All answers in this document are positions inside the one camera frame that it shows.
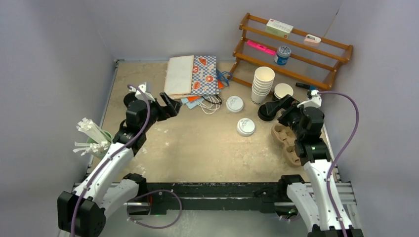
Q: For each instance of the black blue marker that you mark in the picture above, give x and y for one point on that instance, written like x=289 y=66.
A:
x=305 y=86

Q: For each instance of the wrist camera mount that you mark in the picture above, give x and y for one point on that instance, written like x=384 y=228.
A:
x=313 y=100
x=143 y=92

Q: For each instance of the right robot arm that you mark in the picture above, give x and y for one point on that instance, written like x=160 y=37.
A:
x=323 y=213

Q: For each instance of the wooden shelf rack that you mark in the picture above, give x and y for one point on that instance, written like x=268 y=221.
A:
x=298 y=63

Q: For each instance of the white pink small device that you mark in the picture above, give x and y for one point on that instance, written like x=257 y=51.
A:
x=312 y=40

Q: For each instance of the stack of black lids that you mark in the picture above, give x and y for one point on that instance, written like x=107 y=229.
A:
x=268 y=111

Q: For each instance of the white cup lid far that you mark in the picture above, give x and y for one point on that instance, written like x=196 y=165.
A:
x=234 y=104

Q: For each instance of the stack of pulp carriers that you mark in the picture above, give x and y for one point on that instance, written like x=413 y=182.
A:
x=285 y=137

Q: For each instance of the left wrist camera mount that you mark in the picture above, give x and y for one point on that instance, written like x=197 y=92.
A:
x=143 y=92

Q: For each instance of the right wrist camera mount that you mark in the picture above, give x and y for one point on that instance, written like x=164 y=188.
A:
x=313 y=100

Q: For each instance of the white green box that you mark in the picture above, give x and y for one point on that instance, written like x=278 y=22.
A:
x=278 y=28

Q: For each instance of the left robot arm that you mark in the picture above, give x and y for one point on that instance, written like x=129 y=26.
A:
x=124 y=147

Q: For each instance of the wrapped white straws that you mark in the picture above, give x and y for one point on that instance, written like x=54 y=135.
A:
x=90 y=129

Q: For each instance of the white cup lid near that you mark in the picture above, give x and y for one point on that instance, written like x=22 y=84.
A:
x=245 y=127

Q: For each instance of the black aluminium base frame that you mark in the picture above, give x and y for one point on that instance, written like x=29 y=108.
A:
x=160 y=197

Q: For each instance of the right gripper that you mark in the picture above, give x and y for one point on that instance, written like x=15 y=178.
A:
x=272 y=106

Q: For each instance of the stack of white paper cups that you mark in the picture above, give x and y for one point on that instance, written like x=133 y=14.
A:
x=262 y=84

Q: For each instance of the blue white jar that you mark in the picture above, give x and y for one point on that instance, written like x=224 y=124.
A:
x=282 y=55

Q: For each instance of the checkered paper bag blue handles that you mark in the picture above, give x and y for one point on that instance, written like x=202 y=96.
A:
x=204 y=76

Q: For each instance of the dark paper cup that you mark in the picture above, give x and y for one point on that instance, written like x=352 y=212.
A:
x=281 y=90

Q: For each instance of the pink highlighter pen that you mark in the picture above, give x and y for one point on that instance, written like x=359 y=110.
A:
x=260 y=47

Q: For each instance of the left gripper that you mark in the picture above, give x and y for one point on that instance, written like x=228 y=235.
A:
x=170 y=110

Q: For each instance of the white cup lid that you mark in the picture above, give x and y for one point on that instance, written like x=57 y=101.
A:
x=245 y=127
x=234 y=104

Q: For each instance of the stack of flat paper bags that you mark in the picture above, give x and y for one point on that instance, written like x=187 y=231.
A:
x=178 y=86

